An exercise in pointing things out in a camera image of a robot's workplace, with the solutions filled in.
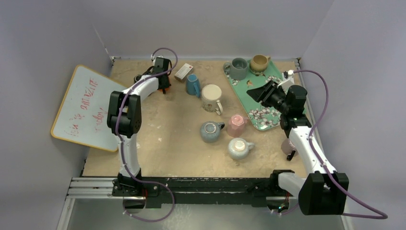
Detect green floral tray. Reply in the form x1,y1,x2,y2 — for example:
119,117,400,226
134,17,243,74
223,62,286,131

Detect tan brown round mug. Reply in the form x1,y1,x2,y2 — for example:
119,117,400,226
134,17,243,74
249,55,271,75

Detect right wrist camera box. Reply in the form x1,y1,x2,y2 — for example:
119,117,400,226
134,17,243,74
278,69,294,92

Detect pale speckled mug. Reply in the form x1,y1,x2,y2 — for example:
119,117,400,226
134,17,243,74
227,138,255,160

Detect grey mug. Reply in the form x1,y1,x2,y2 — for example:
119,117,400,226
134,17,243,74
223,57,248,81

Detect mauve mug with black handle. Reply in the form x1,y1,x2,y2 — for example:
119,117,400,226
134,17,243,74
281,138,296,161

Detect orange mug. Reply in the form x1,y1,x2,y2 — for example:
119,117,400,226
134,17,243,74
158,87,170,94

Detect white red small box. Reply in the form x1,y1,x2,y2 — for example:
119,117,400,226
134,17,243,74
174,63,194,82

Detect cream white mug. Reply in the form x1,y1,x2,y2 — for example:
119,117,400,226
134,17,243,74
201,84,224,115

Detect blue mug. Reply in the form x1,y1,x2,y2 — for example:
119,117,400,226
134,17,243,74
186,74,201,98

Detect pink faceted mug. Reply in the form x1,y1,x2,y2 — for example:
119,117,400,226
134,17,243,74
226,114,249,138

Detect blue-grey round mug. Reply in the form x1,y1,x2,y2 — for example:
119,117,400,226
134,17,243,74
200,121,225,143

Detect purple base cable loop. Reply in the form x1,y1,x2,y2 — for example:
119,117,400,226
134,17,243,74
122,203,176,223

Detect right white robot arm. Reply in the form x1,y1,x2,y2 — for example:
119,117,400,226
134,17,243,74
247,81,349,215

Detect whiteboard with red writing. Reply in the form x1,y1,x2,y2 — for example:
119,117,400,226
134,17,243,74
51,65,126,152

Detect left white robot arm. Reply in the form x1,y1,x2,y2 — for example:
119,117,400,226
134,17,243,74
107,56,174,196

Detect black base frame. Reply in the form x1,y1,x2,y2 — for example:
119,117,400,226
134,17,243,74
67,176,305,212

